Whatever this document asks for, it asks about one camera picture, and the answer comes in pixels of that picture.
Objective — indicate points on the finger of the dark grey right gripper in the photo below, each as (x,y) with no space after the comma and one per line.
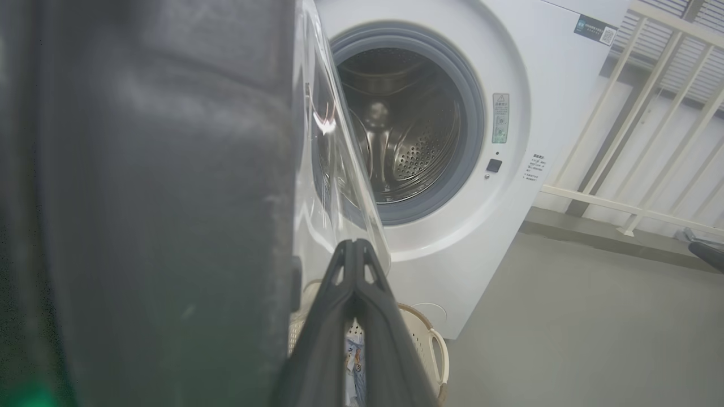
(711,257)

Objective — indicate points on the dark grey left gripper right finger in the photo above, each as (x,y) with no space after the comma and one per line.
(390,350)

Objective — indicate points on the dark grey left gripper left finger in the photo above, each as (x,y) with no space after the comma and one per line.
(319,350)

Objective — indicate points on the blue bear print garment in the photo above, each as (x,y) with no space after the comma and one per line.
(355,367)

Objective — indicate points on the black round glass washer door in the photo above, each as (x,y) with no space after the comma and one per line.
(169,198)

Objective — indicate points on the black door latch socket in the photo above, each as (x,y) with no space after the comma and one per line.
(494,165)

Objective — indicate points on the stainless steel washing machine drum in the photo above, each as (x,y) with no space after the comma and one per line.
(407,130)

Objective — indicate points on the grey rubber door gasket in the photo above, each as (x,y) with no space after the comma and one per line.
(472,130)

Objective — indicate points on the white front-load washing machine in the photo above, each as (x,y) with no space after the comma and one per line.
(543,85)

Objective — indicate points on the cream perforated laundry basket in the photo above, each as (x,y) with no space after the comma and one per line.
(427,345)

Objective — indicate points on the round white filter cover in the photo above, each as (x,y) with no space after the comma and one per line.
(430,314)

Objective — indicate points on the white slatted railing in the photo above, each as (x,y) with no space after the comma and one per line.
(639,107)

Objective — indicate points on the grey warning label sticker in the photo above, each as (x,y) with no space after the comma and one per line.
(500,117)

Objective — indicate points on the dark QR code sticker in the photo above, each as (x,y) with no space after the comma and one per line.
(595,29)

